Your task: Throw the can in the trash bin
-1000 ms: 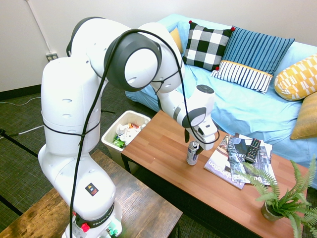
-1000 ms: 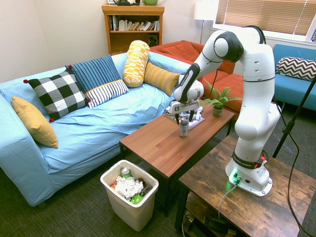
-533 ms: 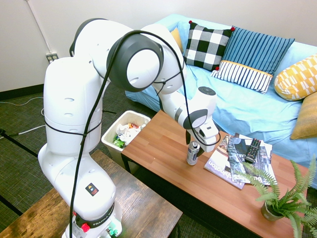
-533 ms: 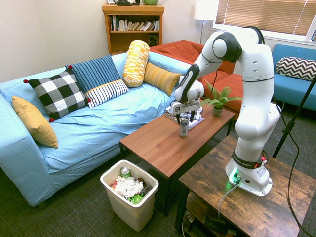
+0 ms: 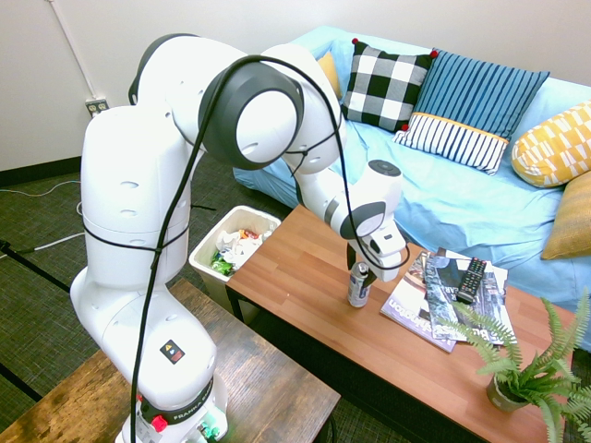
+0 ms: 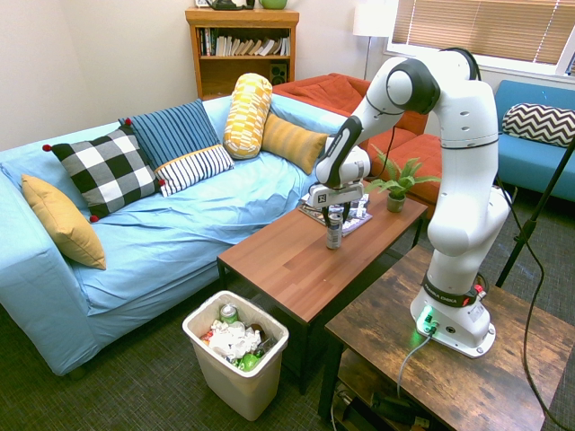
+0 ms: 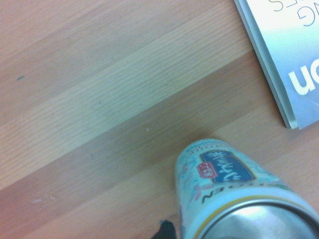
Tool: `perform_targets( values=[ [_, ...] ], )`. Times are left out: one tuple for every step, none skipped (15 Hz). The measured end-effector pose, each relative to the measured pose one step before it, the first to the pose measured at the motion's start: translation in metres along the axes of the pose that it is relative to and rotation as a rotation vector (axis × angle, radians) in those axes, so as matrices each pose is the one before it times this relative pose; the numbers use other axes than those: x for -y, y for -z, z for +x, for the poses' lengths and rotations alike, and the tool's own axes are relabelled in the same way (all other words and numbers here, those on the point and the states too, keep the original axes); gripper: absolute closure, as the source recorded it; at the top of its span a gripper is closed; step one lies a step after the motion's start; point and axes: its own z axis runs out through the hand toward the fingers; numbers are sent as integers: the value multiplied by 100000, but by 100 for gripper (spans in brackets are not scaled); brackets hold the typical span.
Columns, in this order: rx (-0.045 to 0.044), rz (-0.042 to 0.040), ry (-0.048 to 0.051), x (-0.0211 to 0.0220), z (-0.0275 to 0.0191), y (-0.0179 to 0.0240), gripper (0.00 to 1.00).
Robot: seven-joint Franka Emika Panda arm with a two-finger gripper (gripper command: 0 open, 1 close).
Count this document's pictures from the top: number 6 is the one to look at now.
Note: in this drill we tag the beige plastic trash bin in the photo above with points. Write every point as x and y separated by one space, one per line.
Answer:
242 386

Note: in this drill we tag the white shade floor lamp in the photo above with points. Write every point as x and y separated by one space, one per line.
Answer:
373 18

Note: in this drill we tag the wooden window blinds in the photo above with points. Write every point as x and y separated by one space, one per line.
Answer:
485 27

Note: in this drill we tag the bright green plastic trash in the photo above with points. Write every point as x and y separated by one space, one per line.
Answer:
248 362

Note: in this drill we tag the orange striped cushion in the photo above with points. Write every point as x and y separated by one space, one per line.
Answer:
292 141

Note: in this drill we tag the small black speaker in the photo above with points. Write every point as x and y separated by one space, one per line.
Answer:
278 73

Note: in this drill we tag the row of books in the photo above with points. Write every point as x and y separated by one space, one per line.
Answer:
242 46

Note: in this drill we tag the crumpled white paper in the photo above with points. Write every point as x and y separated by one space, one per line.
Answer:
231 339

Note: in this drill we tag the blue striped cushion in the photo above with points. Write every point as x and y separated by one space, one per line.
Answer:
179 139

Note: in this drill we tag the silver drink can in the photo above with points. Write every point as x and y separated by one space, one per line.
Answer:
334 233

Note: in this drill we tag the light blue sofa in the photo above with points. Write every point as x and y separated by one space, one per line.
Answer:
179 233

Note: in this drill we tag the small potted fern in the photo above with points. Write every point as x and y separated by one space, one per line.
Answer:
397 182

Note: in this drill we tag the green bowl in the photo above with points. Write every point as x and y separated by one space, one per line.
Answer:
273 3

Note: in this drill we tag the wooden bookshelf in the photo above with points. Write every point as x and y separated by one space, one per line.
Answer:
233 72

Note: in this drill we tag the black power adapter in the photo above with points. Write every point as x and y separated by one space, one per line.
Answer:
395 406

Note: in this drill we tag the reddish wood coffee table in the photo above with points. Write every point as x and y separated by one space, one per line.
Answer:
305 260

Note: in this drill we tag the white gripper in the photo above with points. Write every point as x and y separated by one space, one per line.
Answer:
339 194

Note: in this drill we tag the black white chevron cushion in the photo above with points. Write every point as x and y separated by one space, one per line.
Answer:
539 123

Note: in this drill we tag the stack of magazines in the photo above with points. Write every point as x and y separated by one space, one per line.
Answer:
357 217

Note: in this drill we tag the dark rustic wood table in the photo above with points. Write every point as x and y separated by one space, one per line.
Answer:
449 386

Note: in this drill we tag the orange armchair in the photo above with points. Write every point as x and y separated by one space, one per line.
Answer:
323 94

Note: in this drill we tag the plain mustard yellow cushion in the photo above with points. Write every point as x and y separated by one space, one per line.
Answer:
63 220

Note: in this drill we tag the black white shelf ornament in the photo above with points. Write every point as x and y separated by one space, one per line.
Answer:
224 4

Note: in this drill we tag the teal blue couch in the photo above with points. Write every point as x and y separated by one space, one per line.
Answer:
530 166

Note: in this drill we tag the green soda can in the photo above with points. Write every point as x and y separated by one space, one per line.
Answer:
228 313

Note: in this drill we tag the yellow patterned bolster pillow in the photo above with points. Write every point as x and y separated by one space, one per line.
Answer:
247 114

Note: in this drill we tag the black white checkered cushion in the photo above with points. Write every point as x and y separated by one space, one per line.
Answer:
105 170

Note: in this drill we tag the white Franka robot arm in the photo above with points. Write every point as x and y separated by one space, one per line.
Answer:
467 179

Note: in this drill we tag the black tripod stand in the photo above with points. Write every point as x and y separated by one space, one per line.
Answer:
530 229

